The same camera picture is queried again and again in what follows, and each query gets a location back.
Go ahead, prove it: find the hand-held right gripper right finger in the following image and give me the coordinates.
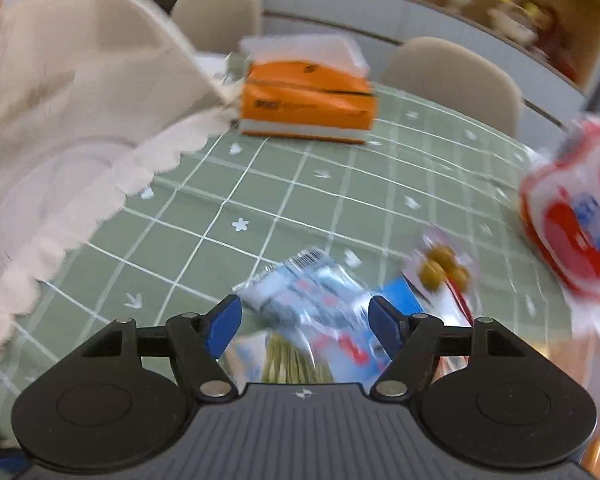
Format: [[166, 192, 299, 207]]
[[368, 296, 531, 402]]

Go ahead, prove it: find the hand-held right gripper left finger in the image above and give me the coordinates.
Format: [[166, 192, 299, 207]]
[[82, 296, 242, 404]]

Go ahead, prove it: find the small packet with yellow balls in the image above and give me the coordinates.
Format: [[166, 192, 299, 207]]
[[402, 227, 481, 323]]

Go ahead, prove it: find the blue seaweed snack packet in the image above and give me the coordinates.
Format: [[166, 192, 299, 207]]
[[232, 247, 423, 386]]

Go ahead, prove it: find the pale pink cardboard box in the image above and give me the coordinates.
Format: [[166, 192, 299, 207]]
[[0, 0, 241, 116]]

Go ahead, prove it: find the green checked tablecloth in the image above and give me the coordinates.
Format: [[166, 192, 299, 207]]
[[0, 80, 581, 411]]

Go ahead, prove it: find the white scalloped lace cloth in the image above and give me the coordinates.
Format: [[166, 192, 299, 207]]
[[0, 105, 236, 361]]

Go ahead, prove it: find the red and white rabbit bag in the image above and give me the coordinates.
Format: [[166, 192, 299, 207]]
[[517, 114, 600, 297]]

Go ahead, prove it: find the orange tissue box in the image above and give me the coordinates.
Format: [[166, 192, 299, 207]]
[[237, 35, 379, 146]]

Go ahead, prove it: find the beige dining chair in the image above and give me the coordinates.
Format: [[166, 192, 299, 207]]
[[380, 36, 524, 137], [170, 0, 264, 54]]

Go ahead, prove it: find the row of small figurines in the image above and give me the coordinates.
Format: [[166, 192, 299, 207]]
[[347, 0, 581, 76]]

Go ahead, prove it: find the wooden display shelf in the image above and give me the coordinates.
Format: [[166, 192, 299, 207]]
[[395, 0, 600, 96]]

